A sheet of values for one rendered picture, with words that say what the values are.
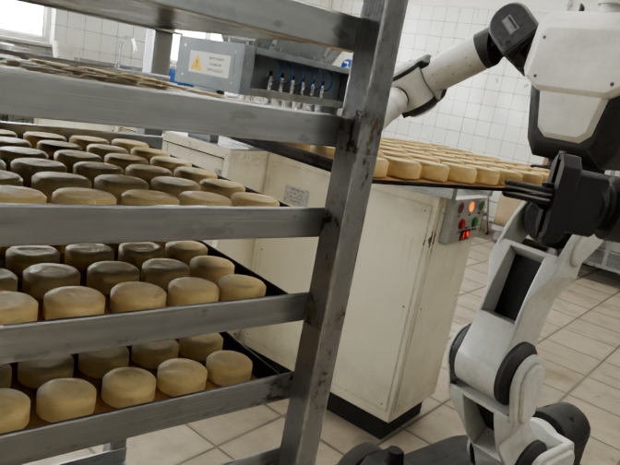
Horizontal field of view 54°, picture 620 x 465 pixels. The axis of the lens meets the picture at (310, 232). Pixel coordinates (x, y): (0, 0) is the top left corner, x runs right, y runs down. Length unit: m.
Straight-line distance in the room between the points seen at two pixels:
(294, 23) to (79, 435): 0.39
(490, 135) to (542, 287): 4.99
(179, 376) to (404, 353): 1.39
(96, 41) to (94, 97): 5.04
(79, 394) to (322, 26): 0.39
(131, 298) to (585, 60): 1.03
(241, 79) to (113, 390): 1.55
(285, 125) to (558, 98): 0.89
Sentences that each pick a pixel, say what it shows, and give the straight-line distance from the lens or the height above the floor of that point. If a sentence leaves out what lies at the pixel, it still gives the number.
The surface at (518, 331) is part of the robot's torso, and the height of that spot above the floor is 0.67.
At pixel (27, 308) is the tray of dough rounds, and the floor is 0.88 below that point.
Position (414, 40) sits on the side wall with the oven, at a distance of 6.79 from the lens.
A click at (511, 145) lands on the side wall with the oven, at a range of 6.19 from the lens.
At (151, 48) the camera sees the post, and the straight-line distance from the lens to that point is 0.94.
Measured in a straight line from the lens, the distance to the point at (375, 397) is 2.06.
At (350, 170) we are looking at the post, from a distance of 0.57.
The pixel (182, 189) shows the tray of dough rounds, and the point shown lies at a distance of 0.61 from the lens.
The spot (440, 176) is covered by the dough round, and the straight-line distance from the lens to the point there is 0.77.
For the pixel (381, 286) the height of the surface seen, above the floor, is 0.52.
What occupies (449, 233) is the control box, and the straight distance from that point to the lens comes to 1.87.
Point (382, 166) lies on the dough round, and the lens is 0.68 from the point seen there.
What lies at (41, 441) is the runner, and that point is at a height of 0.78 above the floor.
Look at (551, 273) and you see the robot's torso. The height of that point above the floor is 0.81.
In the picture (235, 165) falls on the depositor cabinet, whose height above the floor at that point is 0.78.
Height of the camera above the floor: 1.09
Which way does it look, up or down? 13 degrees down
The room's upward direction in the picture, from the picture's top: 10 degrees clockwise
